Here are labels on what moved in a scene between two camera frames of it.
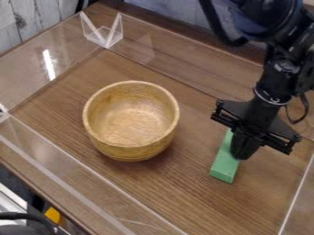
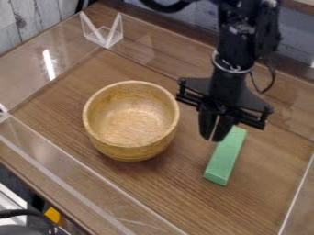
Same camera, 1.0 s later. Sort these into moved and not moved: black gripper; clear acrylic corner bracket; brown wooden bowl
Moved: black gripper
Not moved: clear acrylic corner bracket; brown wooden bowl
